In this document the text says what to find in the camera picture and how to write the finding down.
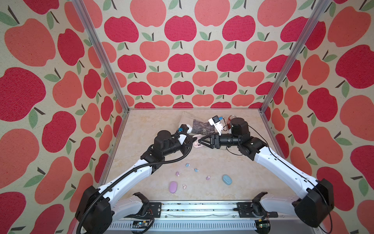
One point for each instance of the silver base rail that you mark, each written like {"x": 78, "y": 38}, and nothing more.
{"x": 208, "y": 217}

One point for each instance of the purple earbud charging case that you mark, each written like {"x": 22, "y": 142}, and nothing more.
{"x": 173, "y": 187}

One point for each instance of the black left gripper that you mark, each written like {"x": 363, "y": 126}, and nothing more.
{"x": 186, "y": 140}

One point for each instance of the aluminium frame post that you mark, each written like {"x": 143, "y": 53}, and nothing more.
{"x": 100, "y": 51}
{"x": 318, "y": 11}

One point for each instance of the left aluminium frame post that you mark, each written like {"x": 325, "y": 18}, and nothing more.
{"x": 100, "y": 51}

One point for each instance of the red cola can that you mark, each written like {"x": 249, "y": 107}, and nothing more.
{"x": 230, "y": 118}

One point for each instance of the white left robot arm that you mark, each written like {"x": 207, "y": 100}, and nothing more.
{"x": 99, "y": 207}

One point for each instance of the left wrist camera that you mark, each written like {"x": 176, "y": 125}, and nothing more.
{"x": 182, "y": 131}

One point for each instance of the blue earbud charging case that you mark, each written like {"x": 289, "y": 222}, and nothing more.
{"x": 227, "y": 179}

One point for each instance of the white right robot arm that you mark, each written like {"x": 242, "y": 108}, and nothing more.
{"x": 314, "y": 199}

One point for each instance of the right aluminium frame post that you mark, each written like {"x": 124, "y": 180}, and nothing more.
{"x": 318, "y": 11}

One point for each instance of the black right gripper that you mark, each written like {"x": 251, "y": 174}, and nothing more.
{"x": 216, "y": 140}

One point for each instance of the pink earbud charging case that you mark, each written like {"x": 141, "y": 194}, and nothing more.
{"x": 196, "y": 143}

